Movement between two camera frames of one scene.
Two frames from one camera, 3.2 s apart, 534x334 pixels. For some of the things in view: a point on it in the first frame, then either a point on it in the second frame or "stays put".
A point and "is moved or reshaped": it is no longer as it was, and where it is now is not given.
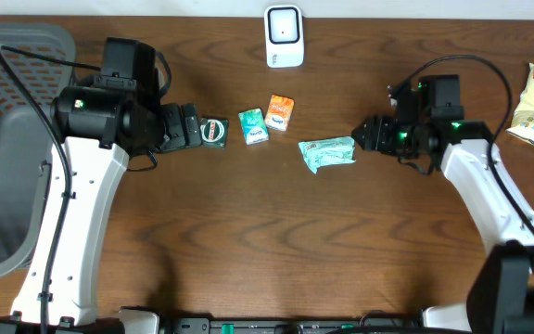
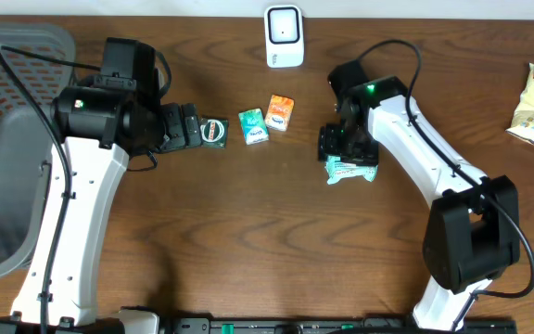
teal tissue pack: [254, 126] stays put
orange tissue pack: [279, 112] stays put
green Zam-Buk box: [213, 132] stays put
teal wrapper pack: [328, 151] is moved or reshaped
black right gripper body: [395, 137] → [352, 145]
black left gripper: [178, 139] stays put
